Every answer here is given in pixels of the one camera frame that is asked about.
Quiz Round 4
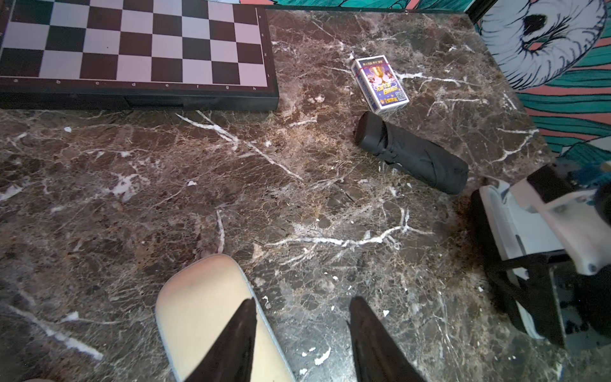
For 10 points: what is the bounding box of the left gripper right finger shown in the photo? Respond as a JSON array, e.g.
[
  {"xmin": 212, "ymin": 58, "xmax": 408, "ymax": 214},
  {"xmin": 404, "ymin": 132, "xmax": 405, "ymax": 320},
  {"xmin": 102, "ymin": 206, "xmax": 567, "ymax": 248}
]
[{"xmin": 349, "ymin": 296, "xmax": 425, "ymax": 382}]

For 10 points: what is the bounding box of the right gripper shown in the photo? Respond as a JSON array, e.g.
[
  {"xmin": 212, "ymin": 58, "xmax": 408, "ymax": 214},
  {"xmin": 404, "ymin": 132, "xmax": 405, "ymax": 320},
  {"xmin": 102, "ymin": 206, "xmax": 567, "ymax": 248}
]
[{"xmin": 485, "ymin": 250, "xmax": 610, "ymax": 351}]

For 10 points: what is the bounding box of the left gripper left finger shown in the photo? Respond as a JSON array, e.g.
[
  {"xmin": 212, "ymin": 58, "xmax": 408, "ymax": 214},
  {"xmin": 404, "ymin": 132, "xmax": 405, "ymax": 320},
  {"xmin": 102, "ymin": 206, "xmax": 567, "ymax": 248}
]
[{"xmin": 185, "ymin": 298, "xmax": 257, "ymax": 382}]

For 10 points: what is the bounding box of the white umbrella case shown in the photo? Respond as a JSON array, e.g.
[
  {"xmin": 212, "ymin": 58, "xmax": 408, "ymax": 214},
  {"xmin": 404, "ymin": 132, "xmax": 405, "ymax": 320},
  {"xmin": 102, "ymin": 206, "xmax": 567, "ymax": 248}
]
[{"xmin": 155, "ymin": 254, "xmax": 295, "ymax": 381}]

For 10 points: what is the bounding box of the grey umbrella case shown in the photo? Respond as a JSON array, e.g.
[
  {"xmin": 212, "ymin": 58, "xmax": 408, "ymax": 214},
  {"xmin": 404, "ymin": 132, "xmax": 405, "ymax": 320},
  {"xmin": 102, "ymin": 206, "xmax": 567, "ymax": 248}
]
[{"xmin": 470, "ymin": 186, "xmax": 565, "ymax": 339}]

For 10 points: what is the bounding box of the black umbrella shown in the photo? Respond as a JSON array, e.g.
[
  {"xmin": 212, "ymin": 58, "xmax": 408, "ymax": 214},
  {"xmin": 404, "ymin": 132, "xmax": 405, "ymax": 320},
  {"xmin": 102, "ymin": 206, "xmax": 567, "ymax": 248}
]
[{"xmin": 355, "ymin": 111, "xmax": 469, "ymax": 195}]

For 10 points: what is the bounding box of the playing card box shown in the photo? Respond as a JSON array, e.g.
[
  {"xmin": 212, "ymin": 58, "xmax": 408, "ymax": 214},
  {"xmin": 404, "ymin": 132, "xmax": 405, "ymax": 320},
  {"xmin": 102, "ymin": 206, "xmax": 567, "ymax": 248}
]
[{"xmin": 351, "ymin": 55, "xmax": 410, "ymax": 114}]

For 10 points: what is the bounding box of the folding chessboard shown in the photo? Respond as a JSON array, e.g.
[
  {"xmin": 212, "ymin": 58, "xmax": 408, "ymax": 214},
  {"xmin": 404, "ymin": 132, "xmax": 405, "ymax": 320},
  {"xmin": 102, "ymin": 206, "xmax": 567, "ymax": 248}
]
[{"xmin": 1, "ymin": 0, "xmax": 279, "ymax": 111}]

